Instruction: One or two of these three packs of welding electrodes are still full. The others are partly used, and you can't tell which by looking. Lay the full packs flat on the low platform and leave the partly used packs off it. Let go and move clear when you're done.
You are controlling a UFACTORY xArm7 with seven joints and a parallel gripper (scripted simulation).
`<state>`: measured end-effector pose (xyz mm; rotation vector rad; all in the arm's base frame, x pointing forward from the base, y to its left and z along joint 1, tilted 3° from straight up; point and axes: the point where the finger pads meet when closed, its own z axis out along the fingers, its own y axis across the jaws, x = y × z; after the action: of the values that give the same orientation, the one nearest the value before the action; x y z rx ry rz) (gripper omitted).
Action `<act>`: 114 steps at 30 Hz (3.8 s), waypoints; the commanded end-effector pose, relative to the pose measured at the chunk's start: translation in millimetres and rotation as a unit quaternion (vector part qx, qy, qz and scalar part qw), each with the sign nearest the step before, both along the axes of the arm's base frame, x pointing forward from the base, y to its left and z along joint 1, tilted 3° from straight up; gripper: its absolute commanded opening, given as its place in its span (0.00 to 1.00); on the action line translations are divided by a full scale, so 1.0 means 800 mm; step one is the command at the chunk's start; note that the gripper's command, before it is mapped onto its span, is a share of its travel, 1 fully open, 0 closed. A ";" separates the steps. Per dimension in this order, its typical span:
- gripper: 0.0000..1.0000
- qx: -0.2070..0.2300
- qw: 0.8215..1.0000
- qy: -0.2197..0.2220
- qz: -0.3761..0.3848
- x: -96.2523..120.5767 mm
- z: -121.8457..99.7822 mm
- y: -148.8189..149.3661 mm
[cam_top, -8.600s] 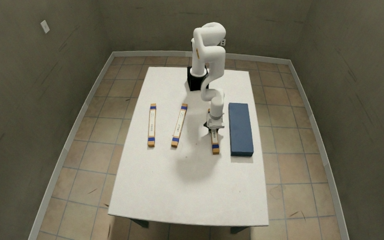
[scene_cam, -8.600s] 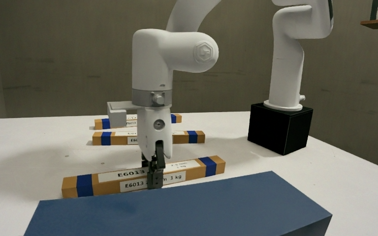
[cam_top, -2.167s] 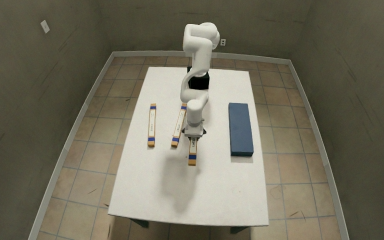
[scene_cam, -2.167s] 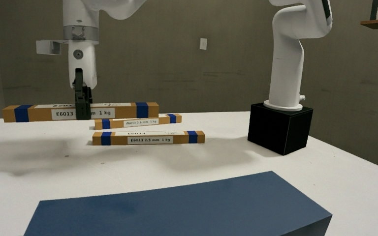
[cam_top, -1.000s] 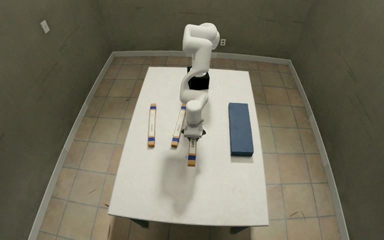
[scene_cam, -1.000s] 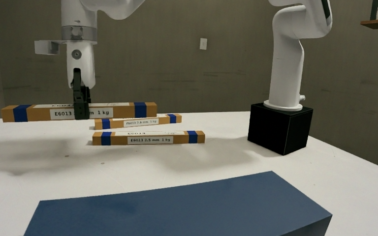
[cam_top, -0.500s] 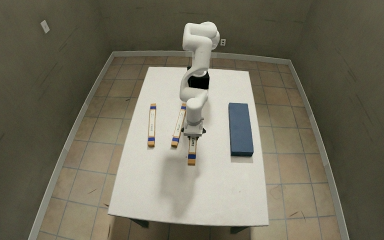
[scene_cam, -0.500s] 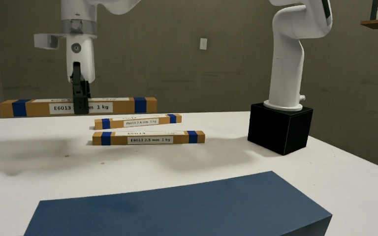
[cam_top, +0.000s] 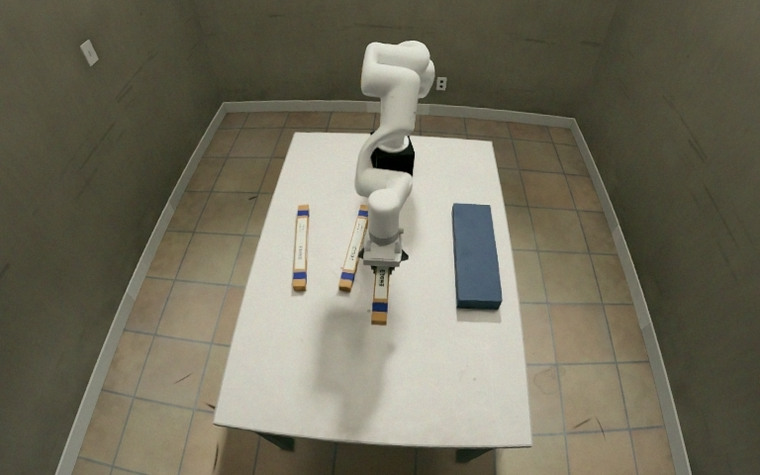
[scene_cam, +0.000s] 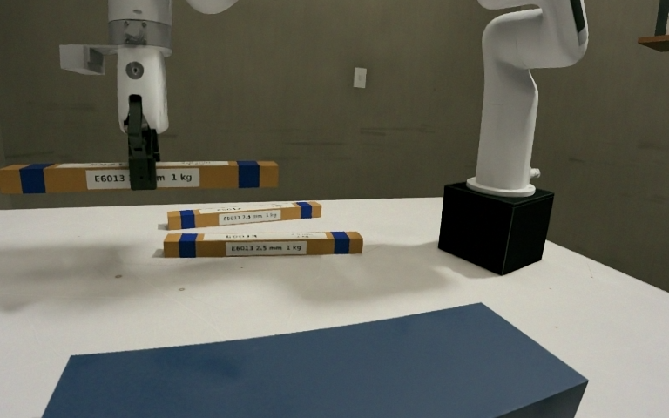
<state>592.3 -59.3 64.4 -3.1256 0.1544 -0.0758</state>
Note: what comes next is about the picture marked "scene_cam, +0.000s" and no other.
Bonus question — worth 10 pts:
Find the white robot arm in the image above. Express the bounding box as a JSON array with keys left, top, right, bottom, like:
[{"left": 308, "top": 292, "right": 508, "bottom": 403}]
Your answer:
[{"left": 59, "top": 0, "right": 588, "bottom": 198}]

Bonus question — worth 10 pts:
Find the tan welding electrode pack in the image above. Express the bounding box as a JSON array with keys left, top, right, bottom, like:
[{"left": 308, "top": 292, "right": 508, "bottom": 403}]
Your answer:
[
  {"left": 167, "top": 201, "right": 322, "bottom": 231},
  {"left": 163, "top": 231, "right": 363, "bottom": 258},
  {"left": 0, "top": 161, "right": 279, "bottom": 194}
]

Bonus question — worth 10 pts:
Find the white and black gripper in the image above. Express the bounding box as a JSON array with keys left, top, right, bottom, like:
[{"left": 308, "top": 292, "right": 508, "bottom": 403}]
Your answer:
[{"left": 109, "top": 44, "right": 172, "bottom": 191}]

